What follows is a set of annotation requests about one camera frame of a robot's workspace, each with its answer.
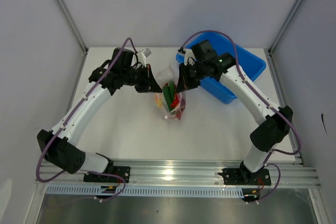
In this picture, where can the green toy chili pepper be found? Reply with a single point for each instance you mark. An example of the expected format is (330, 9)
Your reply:
(172, 89)

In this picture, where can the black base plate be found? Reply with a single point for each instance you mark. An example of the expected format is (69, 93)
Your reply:
(237, 176)
(119, 174)

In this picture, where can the red toy lobster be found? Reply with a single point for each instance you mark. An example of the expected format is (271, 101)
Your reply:
(177, 112)

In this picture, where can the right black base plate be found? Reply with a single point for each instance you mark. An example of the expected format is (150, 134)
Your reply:
(237, 176)

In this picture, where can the yellow orange toy fruit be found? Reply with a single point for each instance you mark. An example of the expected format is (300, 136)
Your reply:
(159, 100)

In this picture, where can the slotted cable duct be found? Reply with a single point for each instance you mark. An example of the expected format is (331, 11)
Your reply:
(149, 191)

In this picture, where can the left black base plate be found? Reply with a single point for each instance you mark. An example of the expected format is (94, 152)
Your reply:
(119, 174)

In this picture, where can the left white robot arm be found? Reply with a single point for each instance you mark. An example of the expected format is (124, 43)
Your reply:
(59, 145)

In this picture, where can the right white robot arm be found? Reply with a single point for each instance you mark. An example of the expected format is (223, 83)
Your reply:
(272, 120)

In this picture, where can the aluminium rail frame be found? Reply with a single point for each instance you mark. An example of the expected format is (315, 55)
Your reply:
(205, 173)

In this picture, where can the red toy chili pepper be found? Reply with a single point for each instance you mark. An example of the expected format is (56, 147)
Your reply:
(175, 102)

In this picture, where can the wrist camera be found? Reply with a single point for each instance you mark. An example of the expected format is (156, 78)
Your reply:
(202, 51)
(143, 54)

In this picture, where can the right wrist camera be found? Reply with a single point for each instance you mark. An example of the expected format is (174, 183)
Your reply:
(202, 51)

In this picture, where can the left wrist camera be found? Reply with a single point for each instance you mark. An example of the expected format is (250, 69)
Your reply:
(143, 54)

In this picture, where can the clear zip top bag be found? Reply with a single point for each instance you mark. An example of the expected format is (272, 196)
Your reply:
(167, 75)

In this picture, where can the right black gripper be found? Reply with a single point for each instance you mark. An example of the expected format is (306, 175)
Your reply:
(182, 86)

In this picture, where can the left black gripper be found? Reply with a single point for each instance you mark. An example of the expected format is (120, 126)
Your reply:
(149, 84)

